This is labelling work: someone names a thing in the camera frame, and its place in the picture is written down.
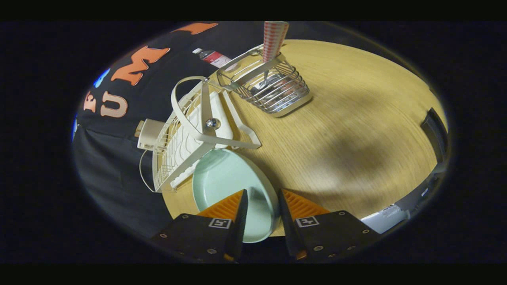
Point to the mint green plate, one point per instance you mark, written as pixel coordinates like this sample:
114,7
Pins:
225,178

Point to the white toaster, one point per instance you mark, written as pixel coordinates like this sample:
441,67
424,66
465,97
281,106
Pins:
150,132

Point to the clear plastic bottle red label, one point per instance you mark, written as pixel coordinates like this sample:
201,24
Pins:
214,58

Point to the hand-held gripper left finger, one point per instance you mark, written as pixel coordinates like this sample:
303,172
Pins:
239,229

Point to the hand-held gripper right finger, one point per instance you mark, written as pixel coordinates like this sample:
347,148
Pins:
291,233

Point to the dark grey furniture piece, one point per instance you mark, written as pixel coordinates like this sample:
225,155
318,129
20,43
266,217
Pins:
433,134

